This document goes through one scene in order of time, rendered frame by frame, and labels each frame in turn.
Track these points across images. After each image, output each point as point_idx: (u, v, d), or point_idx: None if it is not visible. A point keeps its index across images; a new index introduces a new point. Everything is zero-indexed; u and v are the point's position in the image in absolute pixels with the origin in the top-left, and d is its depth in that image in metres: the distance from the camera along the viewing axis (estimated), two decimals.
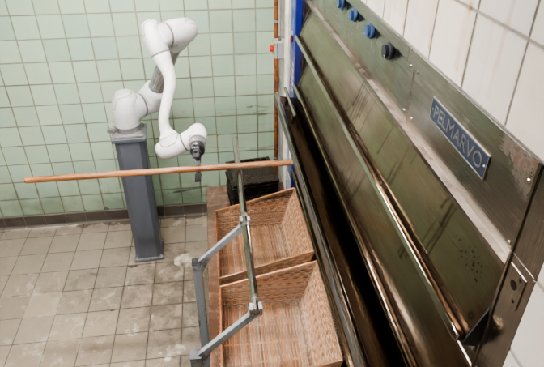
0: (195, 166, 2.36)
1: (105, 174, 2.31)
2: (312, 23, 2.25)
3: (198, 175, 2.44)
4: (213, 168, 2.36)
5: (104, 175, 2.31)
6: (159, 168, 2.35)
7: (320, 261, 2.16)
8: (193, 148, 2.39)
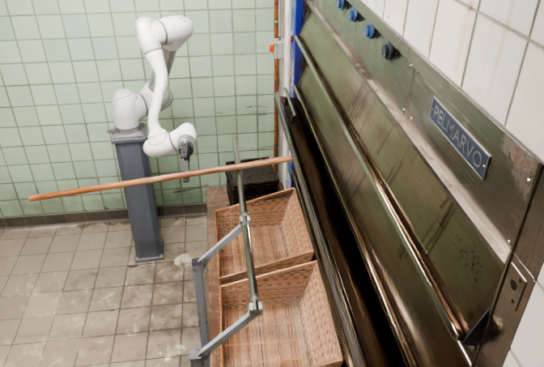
0: (183, 172, 2.39)
1: (100, 187, 2.41)
2: (312, 23, 2.25)
3: None
4: (201, 173, 2.38)
5: (99, 188, 2.41)
6: (150, 177, 2.41)
7: (320, 261, 2.16)
8: (181, 148, 2.38)
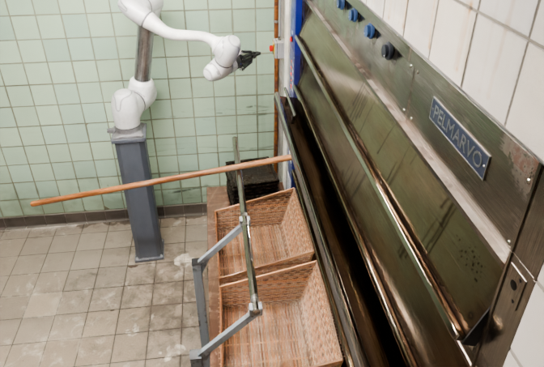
0: (172, 176, 2.43)
1: (95, 192, 2.49)
2: (312, 23, 2.25)
3: (253, 54, 2.94)
4: (189, 177, 2.41)
5: (94, 193, 2.49)
6: (141, 181, 2.46)
7: (320, 261, 2.16)
8: (251, 54, 2.90)
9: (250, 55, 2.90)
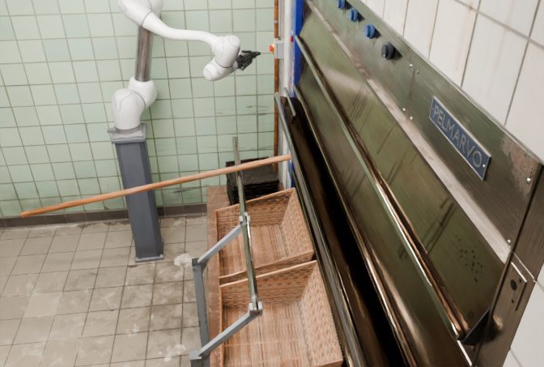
0: (158, 183, 2.44)
1: (82, 201, 2.51)
2: (312, 23, 2.25)
3: (253, 54, 2.94)
4: (174, 183, 2.42)
5: (82, 202, 2.51)
6: (128, 189, 2.48)
7: (320, 261, 2.16)
8: (251, 54, 2.90)
9: (250, 55, 2.90)
